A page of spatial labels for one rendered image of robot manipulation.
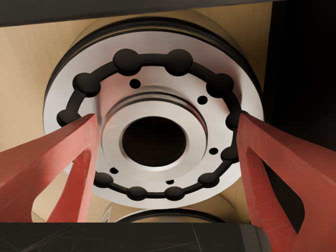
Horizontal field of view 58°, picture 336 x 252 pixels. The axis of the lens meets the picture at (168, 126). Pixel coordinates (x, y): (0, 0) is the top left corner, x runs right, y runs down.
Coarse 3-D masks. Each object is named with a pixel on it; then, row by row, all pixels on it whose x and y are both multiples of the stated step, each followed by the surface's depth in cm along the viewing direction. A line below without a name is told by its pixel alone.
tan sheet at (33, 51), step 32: (0, 32) 14; (32, 32) 14; (64, 32) 14; (256, 32) 14; (0, 64) 15; (32, 64) 15; (256, 64) 15; (0, 96) 16; (32, 96) 16; (0, 128) 18; (32, 128) 18; (224, 192) 21
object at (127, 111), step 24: (144, 96) 12; (168, 96) 12; (120, 120) 13; (192, 120) 13; (120, 144) 14; (192, 144) 14; (120, 168) 14; (144, 168) 14; (168, 168) 14; (192, 168) 14
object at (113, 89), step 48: (96, 48) 11; (144, 48) 11; (192, 48) 11; (48, 96) 13; (96, 96) 13; (192, 96) 13; (240, 96) 13; (96, 192) 16; (144, 192) 17; (192, 192) 16
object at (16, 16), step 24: (0, 0) 4; (24, 0) 4; (48, 0) 4; (72, 0) 4; (96, 0) 4; (120, 0) 4; (144, 0) 4; (168, 0) 4; (192, 0) 4; (216, 0) 4; (240, 0) 4; (264, 0) 4; (0, 24) 4; (24, 24) 4
